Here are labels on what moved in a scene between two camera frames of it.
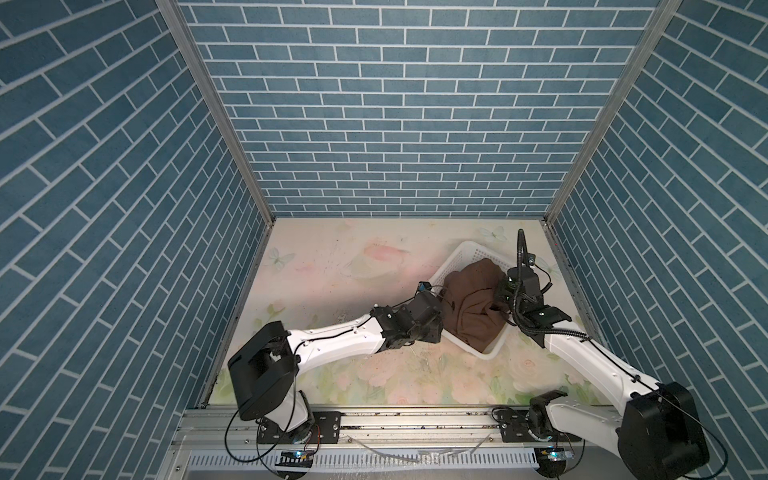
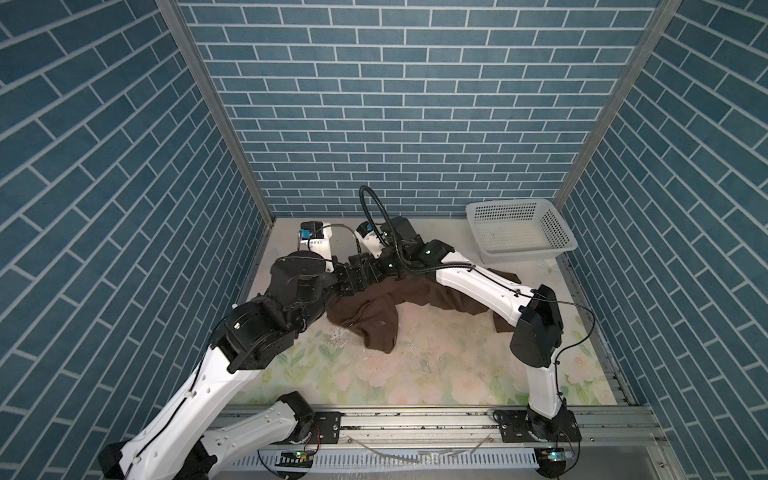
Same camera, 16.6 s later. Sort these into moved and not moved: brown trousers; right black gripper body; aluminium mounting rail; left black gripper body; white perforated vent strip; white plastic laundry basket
Moved: brown trousers; white plastic laundry basket; right black gripper body; left black gripper body
Not moved: white perforated vent strip; aluminium mounting rail
